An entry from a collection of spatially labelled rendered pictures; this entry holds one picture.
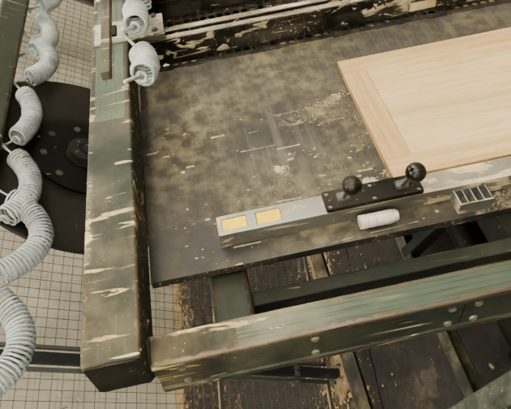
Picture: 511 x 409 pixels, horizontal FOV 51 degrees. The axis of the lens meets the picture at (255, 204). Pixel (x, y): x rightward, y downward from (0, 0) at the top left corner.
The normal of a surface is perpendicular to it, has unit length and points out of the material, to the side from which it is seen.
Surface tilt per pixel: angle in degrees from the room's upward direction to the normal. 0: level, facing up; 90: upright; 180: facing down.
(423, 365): 0
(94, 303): 57
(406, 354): 0
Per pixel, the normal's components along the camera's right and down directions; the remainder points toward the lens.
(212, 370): 0.18, 0.74
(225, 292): -0.11, -0.64
